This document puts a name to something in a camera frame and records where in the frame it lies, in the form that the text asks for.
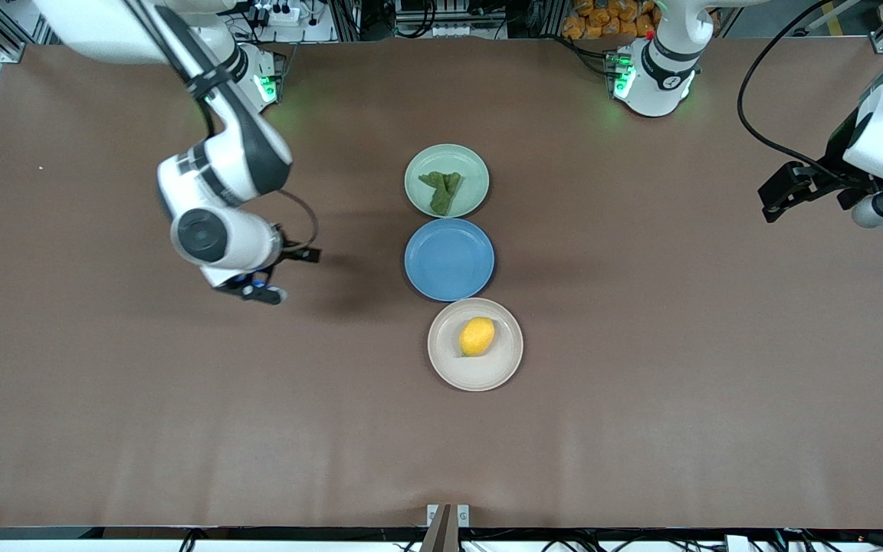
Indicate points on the yellow lemon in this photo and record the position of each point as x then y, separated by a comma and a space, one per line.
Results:
477, 336

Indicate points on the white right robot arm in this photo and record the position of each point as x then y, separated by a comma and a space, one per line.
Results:
104, 31

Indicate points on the metal table bracket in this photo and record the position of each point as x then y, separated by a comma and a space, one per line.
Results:
464, 514

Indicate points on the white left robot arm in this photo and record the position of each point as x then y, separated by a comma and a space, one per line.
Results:
667, 69

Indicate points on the white power strip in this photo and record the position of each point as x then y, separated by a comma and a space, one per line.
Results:
280, 14

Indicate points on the beige plate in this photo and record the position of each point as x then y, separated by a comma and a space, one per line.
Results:
449, 372

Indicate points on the green lettuce leaf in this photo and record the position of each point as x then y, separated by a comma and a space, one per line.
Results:
441, 195

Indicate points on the blue plate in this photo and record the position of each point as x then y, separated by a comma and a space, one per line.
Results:
445, 261

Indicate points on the grey camera mount pole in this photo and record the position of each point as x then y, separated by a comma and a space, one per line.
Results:
440, 533

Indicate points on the light green plate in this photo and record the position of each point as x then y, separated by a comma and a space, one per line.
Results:
472, 165

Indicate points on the bag of orange fruit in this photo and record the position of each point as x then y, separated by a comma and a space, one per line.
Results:
602, 19

